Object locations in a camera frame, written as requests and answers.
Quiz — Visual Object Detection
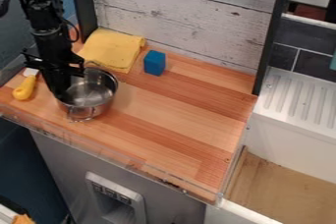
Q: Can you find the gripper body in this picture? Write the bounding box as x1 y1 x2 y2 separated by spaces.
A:
20 32 87 99

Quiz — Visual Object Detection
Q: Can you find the silver pot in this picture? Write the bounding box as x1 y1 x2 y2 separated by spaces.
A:
55 66 121 124

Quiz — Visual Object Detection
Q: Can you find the yellow tool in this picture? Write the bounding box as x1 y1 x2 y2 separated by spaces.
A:
10 68 41 101

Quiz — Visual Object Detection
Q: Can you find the yellow cloth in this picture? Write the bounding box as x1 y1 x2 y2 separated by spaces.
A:
76 27 147 75

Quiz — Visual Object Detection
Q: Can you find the blue block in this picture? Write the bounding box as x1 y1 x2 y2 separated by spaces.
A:
142 49 168 78

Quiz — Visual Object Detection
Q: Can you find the white dish rack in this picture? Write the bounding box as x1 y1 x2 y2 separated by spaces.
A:
252 66 336 144

